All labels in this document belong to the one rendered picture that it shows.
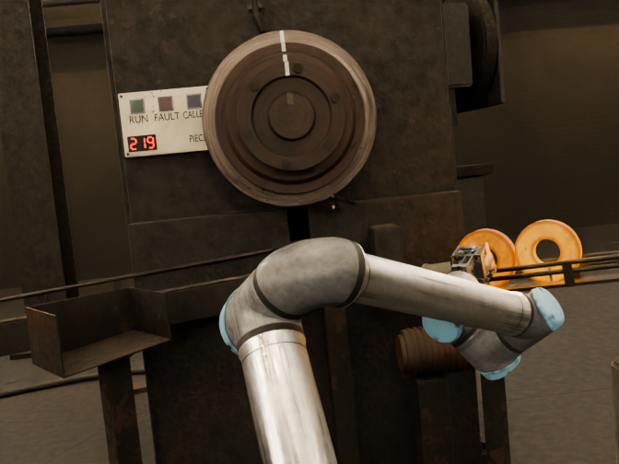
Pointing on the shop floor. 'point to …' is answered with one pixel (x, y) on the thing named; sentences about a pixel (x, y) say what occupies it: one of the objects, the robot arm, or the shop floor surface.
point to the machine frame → (288, 217)
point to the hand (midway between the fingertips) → (485, 256)
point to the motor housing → (429, 391)
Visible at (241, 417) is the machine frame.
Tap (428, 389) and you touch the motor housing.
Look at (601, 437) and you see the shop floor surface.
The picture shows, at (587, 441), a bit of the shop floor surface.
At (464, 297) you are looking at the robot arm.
